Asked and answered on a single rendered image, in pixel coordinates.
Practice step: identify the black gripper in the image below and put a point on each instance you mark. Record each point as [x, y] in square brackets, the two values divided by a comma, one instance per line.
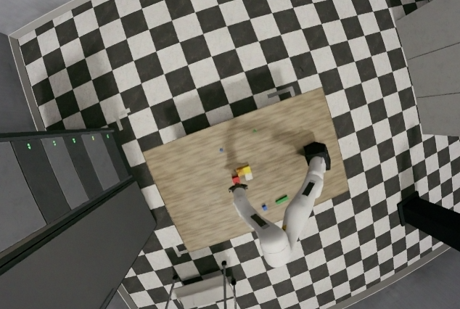
[232, 188]

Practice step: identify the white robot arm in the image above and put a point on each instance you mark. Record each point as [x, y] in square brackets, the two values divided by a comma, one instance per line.
[277, 243]

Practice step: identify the red square block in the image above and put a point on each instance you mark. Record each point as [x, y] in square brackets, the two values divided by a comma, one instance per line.
[235, 179]

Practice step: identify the green rectangular block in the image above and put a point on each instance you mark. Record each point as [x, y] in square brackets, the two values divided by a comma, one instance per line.
[282, 199]

